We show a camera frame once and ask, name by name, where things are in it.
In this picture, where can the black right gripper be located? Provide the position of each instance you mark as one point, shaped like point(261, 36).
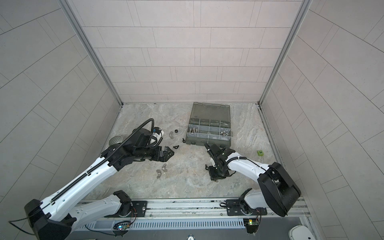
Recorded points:
point(213, 177)

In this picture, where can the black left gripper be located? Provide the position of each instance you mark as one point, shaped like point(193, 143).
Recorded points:
point(158, 158)

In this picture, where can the green plastic organizer box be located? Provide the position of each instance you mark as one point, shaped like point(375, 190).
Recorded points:
point(210, 124)

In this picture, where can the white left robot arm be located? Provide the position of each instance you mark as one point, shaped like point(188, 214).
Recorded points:
point(59, 214)

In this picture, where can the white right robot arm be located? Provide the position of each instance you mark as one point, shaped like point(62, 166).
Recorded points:
point(277, 189)

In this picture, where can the silver wing nut pair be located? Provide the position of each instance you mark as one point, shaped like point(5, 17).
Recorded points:
point(161, 171)

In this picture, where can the right circuit board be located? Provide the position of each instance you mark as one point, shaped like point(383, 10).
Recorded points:
point(251, 225)

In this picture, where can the circuit board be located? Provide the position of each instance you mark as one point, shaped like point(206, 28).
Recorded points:
point(122, 226)
point(251, 225)

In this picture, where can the left circuit board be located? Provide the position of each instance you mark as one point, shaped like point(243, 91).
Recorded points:
point(122, 226)

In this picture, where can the white round device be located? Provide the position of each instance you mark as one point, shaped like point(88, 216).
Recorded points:
point(301, 232)

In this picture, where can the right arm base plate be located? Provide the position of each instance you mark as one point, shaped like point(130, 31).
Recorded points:
point(240, 208)

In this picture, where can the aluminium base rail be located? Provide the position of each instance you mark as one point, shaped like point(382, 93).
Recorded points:
point(159, 209)

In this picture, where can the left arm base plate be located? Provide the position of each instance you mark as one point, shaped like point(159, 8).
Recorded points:
point(139, 208)

